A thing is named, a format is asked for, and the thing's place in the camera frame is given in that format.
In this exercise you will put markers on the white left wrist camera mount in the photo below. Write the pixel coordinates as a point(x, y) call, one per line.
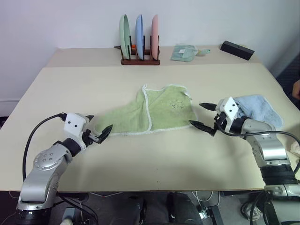
point(75, 124)

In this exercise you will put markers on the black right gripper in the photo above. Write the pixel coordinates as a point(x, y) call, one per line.
point(219, 122)

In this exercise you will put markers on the light blue towel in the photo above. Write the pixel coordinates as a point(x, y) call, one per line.
point(260, 107)

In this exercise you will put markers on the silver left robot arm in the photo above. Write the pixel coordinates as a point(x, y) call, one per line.
point(44, 161)

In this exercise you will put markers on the pink plate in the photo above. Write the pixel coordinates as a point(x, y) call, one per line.
point(155, 35)

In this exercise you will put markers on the wooden plate rack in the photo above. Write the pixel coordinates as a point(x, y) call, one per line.
point(140, 62)

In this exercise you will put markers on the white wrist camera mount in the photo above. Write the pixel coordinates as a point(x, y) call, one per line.
point(75, 124)
point(230, 109)

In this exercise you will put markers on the green plate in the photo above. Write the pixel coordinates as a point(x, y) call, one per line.
point(124, 35)

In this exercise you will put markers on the green baby bib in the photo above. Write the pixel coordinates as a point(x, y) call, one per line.
point(164, 112)

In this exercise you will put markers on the bystander bare forearm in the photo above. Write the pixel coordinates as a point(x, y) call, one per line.
point(297, 89)

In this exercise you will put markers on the black table leg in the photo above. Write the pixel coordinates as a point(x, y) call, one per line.
point(212, 214)

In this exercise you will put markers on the orange and dark tool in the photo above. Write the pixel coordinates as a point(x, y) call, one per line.
point(133, 46)

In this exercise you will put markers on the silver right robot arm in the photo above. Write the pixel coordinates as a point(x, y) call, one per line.
point(269, 145)

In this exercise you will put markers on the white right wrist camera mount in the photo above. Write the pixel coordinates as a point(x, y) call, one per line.
point(230, 109)

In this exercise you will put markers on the dark rounded shape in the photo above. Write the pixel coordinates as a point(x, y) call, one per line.
point(181, 209)

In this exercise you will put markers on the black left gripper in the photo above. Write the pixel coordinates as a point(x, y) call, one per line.
point(90, 138)

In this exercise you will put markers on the black rectangular box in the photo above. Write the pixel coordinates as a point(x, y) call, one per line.
point(236, 49)

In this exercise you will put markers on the blue plate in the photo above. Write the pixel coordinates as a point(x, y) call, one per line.
point(139, 35)

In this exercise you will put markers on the teal folded cloth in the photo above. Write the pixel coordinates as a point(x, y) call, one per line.
point(182, 54)

